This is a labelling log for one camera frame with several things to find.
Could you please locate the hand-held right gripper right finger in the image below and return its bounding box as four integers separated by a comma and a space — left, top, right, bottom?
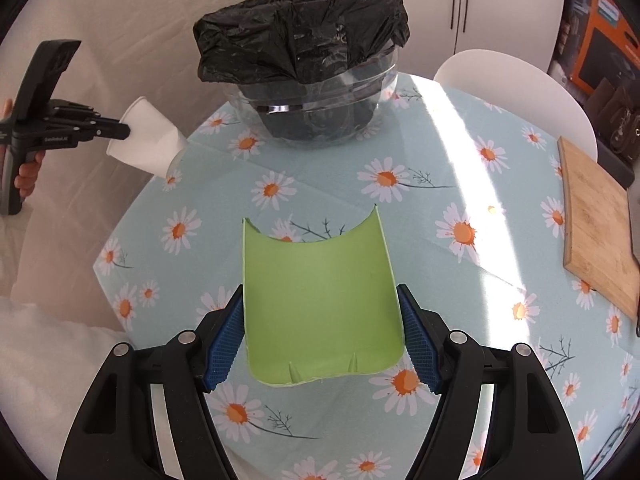
396, 284, 585, 480

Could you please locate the clear plastic bin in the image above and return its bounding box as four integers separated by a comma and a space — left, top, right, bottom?
225, 45, 401, 150

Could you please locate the black trash bag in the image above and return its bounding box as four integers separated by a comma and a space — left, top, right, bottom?
194, 0, 412, 87

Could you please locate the white paper cup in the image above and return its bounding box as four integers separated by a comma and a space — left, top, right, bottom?
106, 97, 189, 179

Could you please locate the white cabinet with black handles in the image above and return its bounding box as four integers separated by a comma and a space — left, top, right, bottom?
360, 0, 569, 79

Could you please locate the white chair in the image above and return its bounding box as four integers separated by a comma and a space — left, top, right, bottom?
433, 49, 599, 162

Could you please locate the brown bag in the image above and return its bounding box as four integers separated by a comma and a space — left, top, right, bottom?
592, 80, 640, 161

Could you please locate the green plastic sheet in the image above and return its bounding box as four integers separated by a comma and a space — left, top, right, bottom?
242, 204, 405, 389

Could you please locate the orange and black box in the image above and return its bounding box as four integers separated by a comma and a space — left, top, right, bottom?
570, 0, 640, 97

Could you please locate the wooden cutting board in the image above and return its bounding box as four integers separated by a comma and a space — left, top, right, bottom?
557, 136, 640, 324

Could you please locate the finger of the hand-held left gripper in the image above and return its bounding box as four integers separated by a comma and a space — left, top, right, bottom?
51, 101, 130, 129
79, 126, 132, 142

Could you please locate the person's left hand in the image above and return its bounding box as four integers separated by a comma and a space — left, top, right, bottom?
0, 99, 44, 197

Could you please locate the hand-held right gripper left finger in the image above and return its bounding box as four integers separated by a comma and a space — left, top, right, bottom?
56, 284, 247, 480

